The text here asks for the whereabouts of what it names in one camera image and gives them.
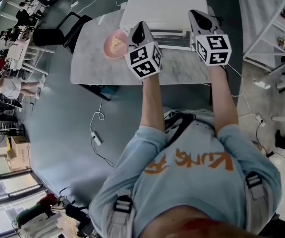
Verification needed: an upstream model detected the white metal shelf rack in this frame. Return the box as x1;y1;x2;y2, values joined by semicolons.
235;0;285;75

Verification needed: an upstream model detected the person's right forearm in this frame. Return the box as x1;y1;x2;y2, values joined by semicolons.
208;64;240;134

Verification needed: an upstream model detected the glass toaster oven door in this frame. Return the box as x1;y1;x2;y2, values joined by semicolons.
125;27;196;51

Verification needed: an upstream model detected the green bag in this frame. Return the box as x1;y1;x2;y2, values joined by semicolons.
15;203;49;228

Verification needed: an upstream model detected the grey harness strap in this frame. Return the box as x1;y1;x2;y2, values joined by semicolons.
111;189;136;238
243;171;270;233

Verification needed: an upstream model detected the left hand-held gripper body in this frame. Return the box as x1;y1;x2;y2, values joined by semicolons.
124;21;163;80

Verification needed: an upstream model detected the black chest strap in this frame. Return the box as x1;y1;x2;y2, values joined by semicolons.
164;110;197;147

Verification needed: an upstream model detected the pink plate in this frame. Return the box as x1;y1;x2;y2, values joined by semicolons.
103;28;129;59

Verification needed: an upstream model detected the brown cardboard box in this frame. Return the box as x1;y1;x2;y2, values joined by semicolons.
6;136;32;171

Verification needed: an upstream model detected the light blue printed shirt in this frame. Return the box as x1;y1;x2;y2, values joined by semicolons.
88;108;282;238

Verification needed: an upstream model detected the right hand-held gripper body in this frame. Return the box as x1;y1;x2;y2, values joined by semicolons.
188;9;232;67

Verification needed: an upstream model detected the black chair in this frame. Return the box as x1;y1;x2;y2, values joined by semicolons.
32;11;94;55

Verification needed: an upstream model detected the black floor cable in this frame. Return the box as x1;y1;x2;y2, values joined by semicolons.
91;138;116;169

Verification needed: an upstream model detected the white power cable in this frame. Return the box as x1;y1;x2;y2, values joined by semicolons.
89;97;105;133

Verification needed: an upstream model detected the white toaster oven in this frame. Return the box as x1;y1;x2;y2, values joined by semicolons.
119;0;209;51

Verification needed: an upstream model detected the white power strip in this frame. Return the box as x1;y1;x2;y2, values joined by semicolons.
90;131;103;146

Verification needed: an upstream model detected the black bag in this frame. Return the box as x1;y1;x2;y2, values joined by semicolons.
65;203;91;231

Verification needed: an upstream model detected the white power adapter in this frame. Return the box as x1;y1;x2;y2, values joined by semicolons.
254;114;266;127

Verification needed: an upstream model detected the person's left forearm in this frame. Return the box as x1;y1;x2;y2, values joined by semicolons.
140;75;167;134

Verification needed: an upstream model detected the white folding table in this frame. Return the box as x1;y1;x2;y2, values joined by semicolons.
6;39;56;75

